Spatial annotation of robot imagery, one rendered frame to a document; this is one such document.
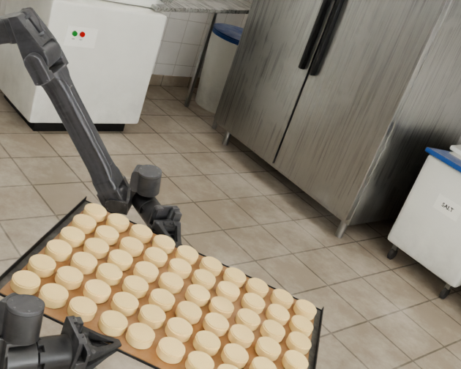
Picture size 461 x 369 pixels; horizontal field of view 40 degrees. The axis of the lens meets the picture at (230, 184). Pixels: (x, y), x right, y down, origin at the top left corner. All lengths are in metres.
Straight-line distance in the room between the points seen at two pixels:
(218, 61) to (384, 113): 1.94
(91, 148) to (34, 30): 0.29
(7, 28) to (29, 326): 0.69
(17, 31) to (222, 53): 3.88
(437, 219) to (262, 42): 1.64
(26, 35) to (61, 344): 0.67
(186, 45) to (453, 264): 3.00
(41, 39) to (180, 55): 4.22
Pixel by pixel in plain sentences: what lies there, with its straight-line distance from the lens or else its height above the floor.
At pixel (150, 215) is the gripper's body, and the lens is 1.50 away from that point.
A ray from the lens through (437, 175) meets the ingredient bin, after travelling 3.83.
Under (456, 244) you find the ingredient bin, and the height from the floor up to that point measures 0.36.
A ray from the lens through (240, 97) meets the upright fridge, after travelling 4.51.
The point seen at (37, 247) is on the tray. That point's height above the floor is 1.01.
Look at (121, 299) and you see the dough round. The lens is 1.21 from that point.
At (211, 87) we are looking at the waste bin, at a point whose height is 0.21.
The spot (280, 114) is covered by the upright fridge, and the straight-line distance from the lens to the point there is 4.22.
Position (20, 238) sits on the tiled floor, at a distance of 3.13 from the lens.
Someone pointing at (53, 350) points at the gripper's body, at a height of 1.02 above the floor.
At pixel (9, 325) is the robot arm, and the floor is 1.07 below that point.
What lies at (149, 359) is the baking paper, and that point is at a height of 0.99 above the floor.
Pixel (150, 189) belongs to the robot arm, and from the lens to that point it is 1.51.
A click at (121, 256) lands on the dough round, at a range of 1.32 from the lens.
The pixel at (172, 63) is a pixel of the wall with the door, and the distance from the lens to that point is 5.62.
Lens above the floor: 1.75
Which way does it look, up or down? 25 degrees down
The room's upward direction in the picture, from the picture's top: 20 degrees clockwise
